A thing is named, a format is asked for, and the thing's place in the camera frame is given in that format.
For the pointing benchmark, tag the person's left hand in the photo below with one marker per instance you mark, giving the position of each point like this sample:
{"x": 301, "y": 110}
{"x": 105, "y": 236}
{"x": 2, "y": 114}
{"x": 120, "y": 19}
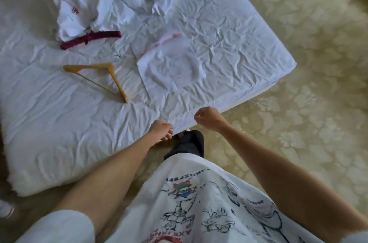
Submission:
{"x": 158, "y": 130}

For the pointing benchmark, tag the person's right hand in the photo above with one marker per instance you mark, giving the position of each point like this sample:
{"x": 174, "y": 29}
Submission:
{"x": 212, "y": 119}

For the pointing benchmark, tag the person's right fingers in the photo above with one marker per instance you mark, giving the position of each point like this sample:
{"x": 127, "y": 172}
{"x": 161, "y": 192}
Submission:
{"x": 200, "y": 115}

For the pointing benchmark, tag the person's left fingers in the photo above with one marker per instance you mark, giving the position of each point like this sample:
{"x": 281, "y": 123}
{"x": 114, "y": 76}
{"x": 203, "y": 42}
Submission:
{"x": 168, "y": 133}

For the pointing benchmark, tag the white bed sheet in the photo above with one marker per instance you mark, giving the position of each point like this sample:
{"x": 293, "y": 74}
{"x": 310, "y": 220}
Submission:
{"x": 218, "y": 50}

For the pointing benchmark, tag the person's left forearm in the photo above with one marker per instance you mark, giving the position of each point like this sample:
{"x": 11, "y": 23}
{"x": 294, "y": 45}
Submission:
{"x": 115, "y": 176}

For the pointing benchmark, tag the person's right forearm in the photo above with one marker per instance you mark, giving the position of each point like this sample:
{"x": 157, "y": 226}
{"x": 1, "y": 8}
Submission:
{"x": 287, "y": 182}

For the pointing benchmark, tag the dark trouser leg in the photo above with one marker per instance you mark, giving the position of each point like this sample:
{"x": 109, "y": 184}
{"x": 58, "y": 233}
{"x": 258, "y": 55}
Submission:
{"x": 188, "y": 143}

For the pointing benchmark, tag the folded white garment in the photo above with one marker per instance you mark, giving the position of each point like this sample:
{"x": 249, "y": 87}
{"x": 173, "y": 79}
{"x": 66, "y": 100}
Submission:
{"x": 169, "y": 70}

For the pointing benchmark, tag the white printed t-shirt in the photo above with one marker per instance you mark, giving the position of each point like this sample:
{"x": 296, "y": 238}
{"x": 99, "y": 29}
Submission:
{"x": 195, "y": 202}

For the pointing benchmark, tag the pink clothes hanger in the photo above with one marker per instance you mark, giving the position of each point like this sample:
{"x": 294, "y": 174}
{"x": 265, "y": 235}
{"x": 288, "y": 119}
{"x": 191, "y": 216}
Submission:
{"x": 166, "y": 40}

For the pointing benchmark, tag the wooden clothes hanger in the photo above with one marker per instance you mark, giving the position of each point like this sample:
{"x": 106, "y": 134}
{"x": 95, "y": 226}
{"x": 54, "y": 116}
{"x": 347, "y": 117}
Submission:
{"x": 112, "y": 73}

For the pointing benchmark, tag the maroon velvet hanger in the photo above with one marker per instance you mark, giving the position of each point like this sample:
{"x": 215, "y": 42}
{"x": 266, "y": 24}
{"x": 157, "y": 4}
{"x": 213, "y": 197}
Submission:
{"x": 91, "y": 37}

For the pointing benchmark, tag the white shoe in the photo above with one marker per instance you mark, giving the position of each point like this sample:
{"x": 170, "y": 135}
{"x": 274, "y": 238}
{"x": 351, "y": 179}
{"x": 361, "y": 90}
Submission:
{"x": 5, "y": 209}

